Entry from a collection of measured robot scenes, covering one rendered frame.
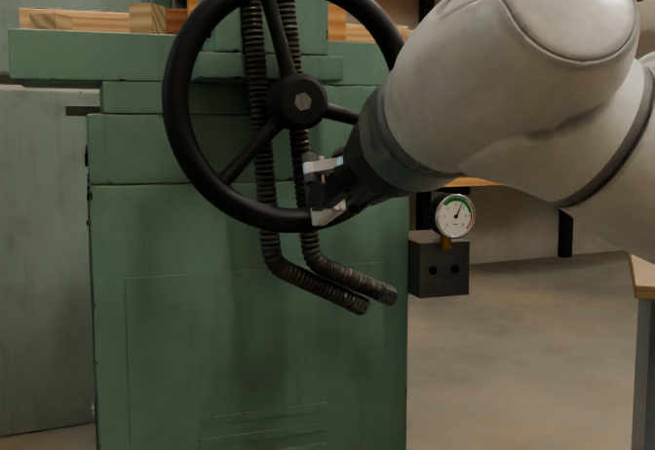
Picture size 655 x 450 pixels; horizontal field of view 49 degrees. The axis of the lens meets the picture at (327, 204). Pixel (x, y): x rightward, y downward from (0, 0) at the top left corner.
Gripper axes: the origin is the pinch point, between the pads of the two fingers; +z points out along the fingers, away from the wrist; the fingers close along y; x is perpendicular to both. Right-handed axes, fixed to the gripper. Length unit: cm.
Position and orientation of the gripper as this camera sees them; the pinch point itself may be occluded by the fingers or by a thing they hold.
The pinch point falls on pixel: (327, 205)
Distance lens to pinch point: 73.3
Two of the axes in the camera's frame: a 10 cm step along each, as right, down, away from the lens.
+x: 1.1, 9.7, -2.2
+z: -3.1, 2.5, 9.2
